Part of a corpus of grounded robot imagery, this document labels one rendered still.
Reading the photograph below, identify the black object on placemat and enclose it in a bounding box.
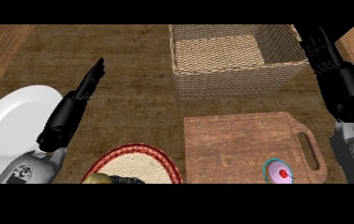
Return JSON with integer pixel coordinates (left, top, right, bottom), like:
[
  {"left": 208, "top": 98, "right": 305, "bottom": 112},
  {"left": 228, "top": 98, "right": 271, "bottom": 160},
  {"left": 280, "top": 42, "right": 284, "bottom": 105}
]
[{"left": 109, "top": 174, "right": 144, "bottom": 185}]

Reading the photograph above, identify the yellow-green fruit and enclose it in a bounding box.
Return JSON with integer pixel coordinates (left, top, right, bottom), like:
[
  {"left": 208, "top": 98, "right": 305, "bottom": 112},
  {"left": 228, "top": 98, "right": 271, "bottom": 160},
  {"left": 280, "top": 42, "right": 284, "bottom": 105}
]
[{"left": 84, "top": 172, "right": 113, "bottom": 185}]

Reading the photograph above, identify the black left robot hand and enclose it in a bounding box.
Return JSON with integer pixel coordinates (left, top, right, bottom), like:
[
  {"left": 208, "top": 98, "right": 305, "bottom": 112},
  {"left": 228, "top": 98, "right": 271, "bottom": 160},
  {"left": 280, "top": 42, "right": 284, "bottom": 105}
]
[{"left": 35, "top": 57, "right": 106, "bottom": 154}]

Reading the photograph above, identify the woven wicker basket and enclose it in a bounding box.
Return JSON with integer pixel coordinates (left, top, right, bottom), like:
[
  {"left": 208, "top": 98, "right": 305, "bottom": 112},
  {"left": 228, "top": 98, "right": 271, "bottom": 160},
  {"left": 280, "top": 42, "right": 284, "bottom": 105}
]
[{"left": 166, "top": 24, "right": 311, "bottom": 102}]

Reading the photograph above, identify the white round plate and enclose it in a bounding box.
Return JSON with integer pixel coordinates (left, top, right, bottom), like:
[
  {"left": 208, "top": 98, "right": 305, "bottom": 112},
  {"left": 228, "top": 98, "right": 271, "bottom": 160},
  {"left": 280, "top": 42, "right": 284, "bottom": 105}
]
[{"left": 0, "top": 84, "right": 64, "bottom": 172}]

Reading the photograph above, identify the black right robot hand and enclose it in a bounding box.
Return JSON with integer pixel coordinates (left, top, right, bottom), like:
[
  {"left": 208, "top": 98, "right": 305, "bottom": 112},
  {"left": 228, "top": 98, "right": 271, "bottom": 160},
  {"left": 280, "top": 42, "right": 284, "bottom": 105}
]
[{"left": 298, "top": 24, "right": 354, "bottom": 123}]

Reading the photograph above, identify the pink frosted cupcake with cherry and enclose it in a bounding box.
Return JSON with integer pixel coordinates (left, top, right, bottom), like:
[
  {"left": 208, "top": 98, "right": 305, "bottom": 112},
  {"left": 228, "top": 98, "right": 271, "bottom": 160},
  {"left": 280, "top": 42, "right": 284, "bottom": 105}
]
[{"left": 262, "top": 157, "right": 296, "bottom": 185}]

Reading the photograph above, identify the oval beige placemat red rim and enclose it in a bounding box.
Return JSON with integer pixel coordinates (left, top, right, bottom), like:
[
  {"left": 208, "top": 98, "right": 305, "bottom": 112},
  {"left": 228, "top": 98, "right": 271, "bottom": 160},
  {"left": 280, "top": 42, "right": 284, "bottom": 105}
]
[{"left": 79, "top": 143, "right": 184, "bottom": 185}]

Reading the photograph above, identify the brown wooden cutting board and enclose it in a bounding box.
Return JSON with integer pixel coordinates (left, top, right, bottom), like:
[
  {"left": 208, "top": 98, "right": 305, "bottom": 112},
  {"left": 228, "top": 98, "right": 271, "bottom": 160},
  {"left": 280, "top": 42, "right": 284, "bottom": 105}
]
[{"left": 182, "top": 111, "right": 329, "bottom": 185}]

